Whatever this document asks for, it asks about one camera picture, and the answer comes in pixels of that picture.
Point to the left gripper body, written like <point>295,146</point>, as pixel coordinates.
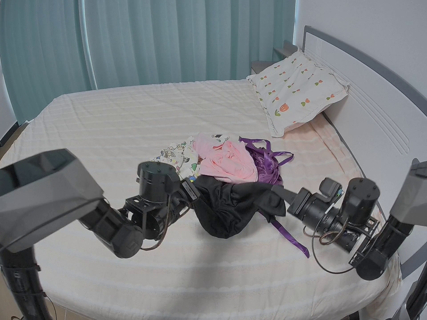
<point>190,190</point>

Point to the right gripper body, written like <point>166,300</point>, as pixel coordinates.
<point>310,208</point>

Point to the black T-shirt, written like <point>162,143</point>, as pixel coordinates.
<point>230,205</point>

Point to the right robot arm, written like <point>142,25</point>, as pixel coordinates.
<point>363,195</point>

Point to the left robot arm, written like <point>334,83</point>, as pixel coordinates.
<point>50,185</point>

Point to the bed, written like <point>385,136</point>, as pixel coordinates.
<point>133,128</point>

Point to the white printed pyjama garment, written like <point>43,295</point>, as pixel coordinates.
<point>176,158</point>

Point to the pink garment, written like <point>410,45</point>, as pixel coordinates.
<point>226,165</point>

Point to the purple garment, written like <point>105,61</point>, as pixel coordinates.
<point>267,168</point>

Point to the white printed pillow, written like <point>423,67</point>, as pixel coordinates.
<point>297,92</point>

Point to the grey bedside table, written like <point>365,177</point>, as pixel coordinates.
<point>263,66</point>

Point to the blue-green curtain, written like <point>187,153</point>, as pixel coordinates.
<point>43,45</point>
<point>186,28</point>

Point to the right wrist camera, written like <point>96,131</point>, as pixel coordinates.
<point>328,187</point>

